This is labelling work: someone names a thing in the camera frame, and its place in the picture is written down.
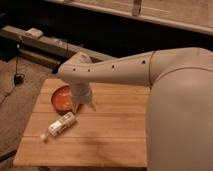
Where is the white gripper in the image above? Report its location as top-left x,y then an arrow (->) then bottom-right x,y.
70,83 -> 96,113

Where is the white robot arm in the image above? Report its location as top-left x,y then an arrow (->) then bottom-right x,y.
57,47 -> 213,171

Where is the orange ceramic bowl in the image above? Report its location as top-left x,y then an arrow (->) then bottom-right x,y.
51,85 -> 73,115

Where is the white plastic bottle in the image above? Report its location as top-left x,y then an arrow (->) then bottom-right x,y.
40,112 -> 76,142

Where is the wooden ledge beam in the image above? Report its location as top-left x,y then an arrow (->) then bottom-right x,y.
0,25 -> 113,61

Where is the small white box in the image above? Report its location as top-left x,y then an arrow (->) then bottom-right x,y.
25,28 -> 43,38

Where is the black cable with plug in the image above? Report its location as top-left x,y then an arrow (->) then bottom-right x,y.
13,39 -> 25,86

